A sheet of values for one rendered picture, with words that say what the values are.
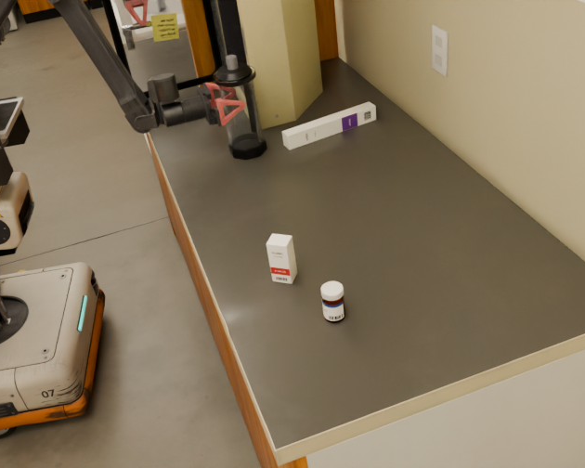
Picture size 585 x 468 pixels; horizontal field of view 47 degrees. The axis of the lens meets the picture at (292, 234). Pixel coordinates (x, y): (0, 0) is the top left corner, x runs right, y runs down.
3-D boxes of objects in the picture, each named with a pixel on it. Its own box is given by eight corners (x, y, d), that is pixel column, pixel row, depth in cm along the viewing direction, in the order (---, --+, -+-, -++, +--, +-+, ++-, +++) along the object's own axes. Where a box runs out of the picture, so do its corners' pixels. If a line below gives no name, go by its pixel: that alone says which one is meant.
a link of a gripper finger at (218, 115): (238, 84, 171) (202, 93, 169) (245, 95, 165) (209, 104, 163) (241, 109, 175) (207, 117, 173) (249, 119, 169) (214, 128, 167)
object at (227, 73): (247, 71, 174) (243, 45, 170) (257, 83, 167) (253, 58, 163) (214, 79, 172) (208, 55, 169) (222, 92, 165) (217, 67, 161)
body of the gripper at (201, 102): (203, 85, 173) (175, 92, 172) (212, 100, 165) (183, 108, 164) (208, 109, 177) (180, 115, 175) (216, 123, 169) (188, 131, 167)
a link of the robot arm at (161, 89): (143, 120, 175) (136, 131, 167) (131, 77, 169) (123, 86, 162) (188, 113, 174) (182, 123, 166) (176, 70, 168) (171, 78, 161)
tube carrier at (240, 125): (260, 133, 186) (248, 60, 174) (272, 149, 178) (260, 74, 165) (224, 143, 184) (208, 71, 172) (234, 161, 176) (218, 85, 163)
